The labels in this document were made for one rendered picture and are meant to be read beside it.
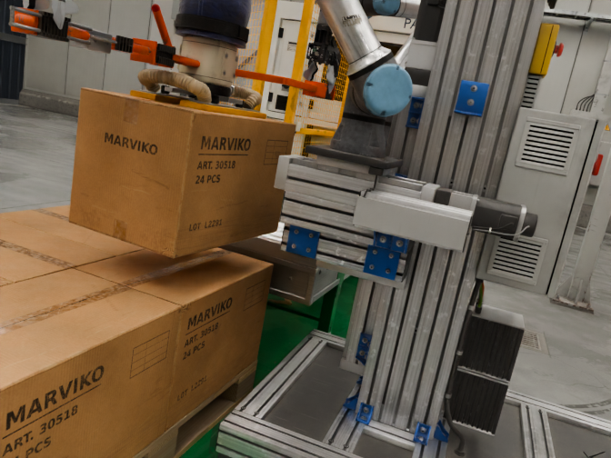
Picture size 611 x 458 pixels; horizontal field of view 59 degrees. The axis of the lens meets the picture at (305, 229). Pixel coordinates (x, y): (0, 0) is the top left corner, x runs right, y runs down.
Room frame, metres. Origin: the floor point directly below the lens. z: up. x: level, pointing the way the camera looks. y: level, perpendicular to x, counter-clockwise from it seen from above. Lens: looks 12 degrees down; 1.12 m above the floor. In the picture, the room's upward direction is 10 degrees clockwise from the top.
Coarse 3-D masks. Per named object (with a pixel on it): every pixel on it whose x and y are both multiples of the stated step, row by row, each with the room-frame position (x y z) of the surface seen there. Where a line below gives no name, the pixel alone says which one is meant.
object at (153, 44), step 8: (136, 40) 1.49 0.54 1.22; (144, 40) 1.48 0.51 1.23; (152, 48) 1.47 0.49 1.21; (160, 48) 1.47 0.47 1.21; (168, 48) 1.50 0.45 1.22; (136, 56) 1.49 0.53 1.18; (144, 56) 1.48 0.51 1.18; (152, 56) 1.47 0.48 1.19; (160, 56) 1.49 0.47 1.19; (168, 56) 1.52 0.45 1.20; (152, 64) 1.56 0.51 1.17; (160, 64) 1.49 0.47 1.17; (168, 64) 1.51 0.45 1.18
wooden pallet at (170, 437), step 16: (240, 384) 1.83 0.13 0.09; (208, 400) 1.61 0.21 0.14; (224, 400) 1.82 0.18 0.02; (240, 400) 1.86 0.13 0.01; (192, 416) 1.52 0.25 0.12; (208, 416) 1.70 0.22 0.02; (224, 416) 1.74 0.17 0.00; (176, 432) 1.45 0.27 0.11; (192, 432) 1.59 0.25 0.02; (160, 448) 1.38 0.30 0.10; (176, 448) 1.50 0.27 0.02
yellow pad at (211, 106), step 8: (216, 96) 1.64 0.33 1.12; (184, 104) 1.57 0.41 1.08; (192, 104) 1.56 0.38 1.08; (200, 104) 1.55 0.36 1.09; (208, 104) 1.56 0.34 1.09; (216, 104) 1.64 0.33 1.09; (216, 112) 1.58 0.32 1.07; (224, 112) 1.61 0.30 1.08; (232, 112) 1.65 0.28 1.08; (240, 112) 1.69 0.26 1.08; (248, 112) 1.74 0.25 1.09; (256, 112) 1.79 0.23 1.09
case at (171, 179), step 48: (96, 96) 1.52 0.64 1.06; (96, 144) 1.51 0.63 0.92; (144, 144) 1.45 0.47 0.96; (192, 144) 1.40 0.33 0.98; (240, 144) 1.62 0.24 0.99; (288, 144) 1.91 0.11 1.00; (96, 192) 1.51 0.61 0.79; (144, 192) 1.44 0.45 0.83; (192, 192) 1.43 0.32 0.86; (240, 192) 1.66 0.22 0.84; (144, 240) 1.43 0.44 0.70; (192, 240) 1.46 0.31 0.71; (240, 240) 1.70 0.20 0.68
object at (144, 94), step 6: (132, 90) 1.65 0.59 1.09; (144, 90) 1.66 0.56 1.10; (162, 90) 1.71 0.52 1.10; (138, 96) 1.64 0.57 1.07; (144, 96) 1.63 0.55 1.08; (150, 96) 1.62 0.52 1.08; (156, 96) 1.62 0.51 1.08; (162, 96) 1.64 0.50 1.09; (168, 96) 1.67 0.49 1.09; (174, 96) 1.71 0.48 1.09; (180, 96) 1.74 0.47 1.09; (192, 96) 1.84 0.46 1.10; (168, 102) 1.67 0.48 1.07; (174, 102) 1.69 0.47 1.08
